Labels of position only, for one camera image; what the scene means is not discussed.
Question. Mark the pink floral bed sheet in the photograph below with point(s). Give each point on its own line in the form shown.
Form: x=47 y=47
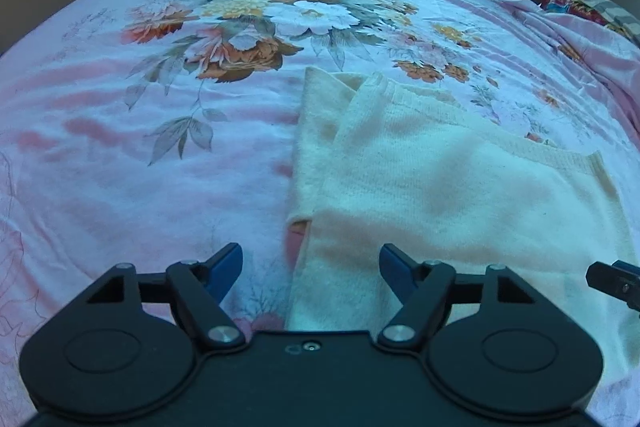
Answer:
x=139 y=133

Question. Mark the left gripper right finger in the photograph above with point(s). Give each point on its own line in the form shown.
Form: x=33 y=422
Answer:
x=401 y=273

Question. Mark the pink blanket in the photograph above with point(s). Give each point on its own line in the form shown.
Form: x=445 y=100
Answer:
x=609 y=57

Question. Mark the striped floral pillow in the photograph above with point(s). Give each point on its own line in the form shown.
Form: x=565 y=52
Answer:
x=605 y=13

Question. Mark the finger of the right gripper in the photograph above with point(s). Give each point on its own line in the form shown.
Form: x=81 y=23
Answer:
x=626 y=270
x=602 y=277

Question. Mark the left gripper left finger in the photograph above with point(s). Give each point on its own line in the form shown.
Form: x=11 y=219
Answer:
x=219 y=273

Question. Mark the cream knit sweater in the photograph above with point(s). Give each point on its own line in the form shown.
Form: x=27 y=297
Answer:
x=378 y=162

